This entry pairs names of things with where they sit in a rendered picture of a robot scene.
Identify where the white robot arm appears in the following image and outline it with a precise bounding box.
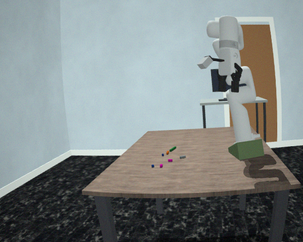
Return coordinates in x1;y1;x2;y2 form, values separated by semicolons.
197;16;260;144

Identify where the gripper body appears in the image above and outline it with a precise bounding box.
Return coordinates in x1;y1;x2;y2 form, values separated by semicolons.
218;47;241;77

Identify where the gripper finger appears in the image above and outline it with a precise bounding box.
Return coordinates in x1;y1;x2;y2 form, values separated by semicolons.
231;63;242;93
217;70;227;92

